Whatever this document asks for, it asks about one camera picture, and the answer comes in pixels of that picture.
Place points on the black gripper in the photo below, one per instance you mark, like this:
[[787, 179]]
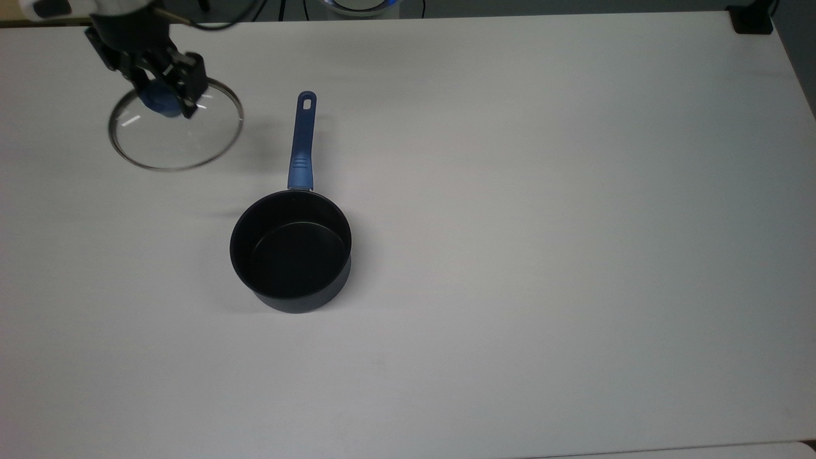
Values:
[[131, 38]]

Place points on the glass lid with blue knob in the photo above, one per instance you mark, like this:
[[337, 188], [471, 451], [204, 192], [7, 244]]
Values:
[[172, 143]]

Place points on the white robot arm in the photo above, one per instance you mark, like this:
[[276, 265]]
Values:
[[70, 7]]

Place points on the black table clamp block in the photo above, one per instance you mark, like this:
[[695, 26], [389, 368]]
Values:
[[752, 19]]

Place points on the white folding table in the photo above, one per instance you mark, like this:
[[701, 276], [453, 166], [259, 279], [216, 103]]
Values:
[[733, 452]]

